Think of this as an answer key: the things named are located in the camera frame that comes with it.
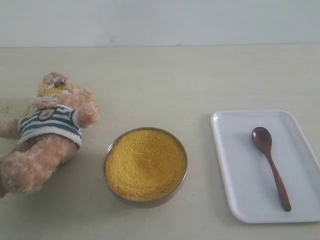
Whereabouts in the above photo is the metal bowl of yellow millet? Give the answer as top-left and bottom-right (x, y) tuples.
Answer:
(102, 127), (188, 208)

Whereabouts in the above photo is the white rectangular plastic tray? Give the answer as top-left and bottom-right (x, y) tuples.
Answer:
(210, 109), (320, 224)

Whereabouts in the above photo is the plush teddy bear striped shirt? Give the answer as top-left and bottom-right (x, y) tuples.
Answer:
(0, 72), (100, 198)

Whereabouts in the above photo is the dark brown wooden spoon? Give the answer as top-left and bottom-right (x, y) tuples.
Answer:
(251, 126), (292, 212)

